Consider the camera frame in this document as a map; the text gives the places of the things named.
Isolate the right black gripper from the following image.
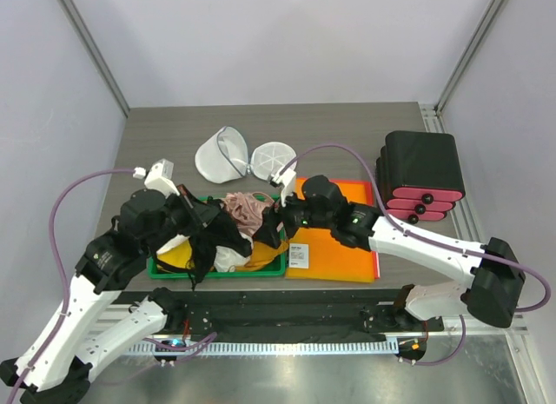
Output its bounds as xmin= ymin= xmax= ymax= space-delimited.
xmin=252 ymin=182 xmax=334 ymax=249

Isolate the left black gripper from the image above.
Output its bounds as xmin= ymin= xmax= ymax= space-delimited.
xmin=144 ymin=183 xmax=221 ymax=255

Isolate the black lace bra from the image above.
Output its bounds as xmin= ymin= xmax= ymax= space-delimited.
xmin=187 ymin=196 xmax=253 ymax=290

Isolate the white mesh laundry bag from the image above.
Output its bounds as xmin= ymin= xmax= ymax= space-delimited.
xmin=195 ymin=126 xmax=296 ymax=184

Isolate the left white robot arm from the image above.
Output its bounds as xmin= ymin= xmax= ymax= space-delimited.
xmin=1 ymin=188 xmax=214 ymax=403

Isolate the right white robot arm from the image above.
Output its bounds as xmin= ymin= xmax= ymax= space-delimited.
xmin=255 ymin=169 xmax=526 ymax=330

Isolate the pink satin bra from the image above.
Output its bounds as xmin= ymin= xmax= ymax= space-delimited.
xmin=221 ymin=192 xmax=275 ymax=237

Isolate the mustard yellow bra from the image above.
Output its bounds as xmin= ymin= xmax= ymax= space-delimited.
xmin=156 ymin=238 xmax=290 ymax=275

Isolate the white bra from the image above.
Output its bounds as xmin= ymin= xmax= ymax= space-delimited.
xmin=154 ymin=235 xmax=251 ymax=274

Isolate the green plastic tray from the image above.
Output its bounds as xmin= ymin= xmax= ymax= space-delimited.
xmin=147 ymin=192 xmax=289 ymax=282

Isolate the orange plastic folder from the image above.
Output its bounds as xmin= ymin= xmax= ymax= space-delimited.
xmin=284 ymin=176 xmax=377 ymax=283

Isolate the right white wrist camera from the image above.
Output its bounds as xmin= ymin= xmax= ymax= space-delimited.
xmin=269 ymin=168 xmax=297 ymax=207

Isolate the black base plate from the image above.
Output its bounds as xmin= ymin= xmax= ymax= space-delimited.
xmin=121 ymin=290 xmax=447 ymax=342

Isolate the white cable duct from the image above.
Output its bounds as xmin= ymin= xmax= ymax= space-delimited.
xmin=125 ymin=339 xmax=399 ymax=357

